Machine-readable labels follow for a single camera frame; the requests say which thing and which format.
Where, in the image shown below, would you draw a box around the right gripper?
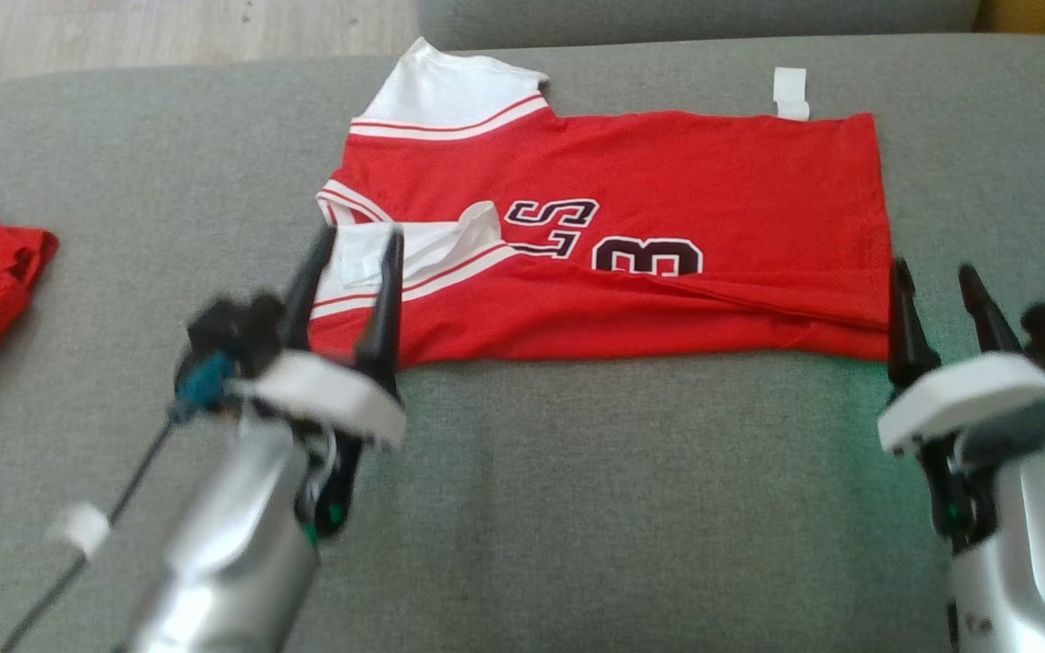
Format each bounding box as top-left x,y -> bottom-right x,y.
878,258 -> 1045,550

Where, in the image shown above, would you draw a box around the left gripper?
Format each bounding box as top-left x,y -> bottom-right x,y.
232,227 -> 407,543

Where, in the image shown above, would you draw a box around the red white number jersey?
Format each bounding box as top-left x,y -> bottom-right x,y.
308,36 -> 894,368

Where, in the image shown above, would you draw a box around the large grey sofa seat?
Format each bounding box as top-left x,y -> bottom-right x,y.
0,34 -> 1045,653

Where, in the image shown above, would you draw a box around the thin black cable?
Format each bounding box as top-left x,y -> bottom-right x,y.
0,413 -> 188,653

